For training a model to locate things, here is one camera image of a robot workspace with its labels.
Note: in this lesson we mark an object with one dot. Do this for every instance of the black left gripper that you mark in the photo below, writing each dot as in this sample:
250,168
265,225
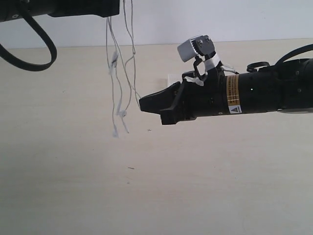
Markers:
101,8

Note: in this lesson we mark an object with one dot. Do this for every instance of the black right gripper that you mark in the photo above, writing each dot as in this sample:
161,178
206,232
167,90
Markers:
213,94

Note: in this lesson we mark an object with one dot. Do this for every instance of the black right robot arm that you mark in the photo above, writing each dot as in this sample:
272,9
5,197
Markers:
286,87

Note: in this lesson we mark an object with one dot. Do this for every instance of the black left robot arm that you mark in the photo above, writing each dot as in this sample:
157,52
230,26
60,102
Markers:
16,9

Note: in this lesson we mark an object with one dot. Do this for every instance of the clear open plastic case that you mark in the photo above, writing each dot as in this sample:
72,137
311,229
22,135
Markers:
173,78

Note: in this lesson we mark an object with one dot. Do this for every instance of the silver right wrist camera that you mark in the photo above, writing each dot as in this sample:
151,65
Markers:
200,45

